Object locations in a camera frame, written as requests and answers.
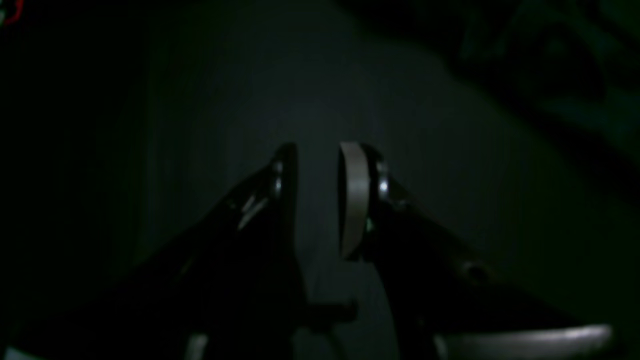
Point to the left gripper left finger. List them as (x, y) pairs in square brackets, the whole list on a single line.
[(227, 288)]

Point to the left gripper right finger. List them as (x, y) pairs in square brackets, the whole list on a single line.
[(447, 302)]

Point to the dark navy t-shirt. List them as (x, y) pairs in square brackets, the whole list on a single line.
[(568, 67)]

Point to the black table cloth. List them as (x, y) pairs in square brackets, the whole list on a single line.
[(124, 124)]

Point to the orange clamp far left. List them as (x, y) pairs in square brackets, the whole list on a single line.
[(10, 11)]

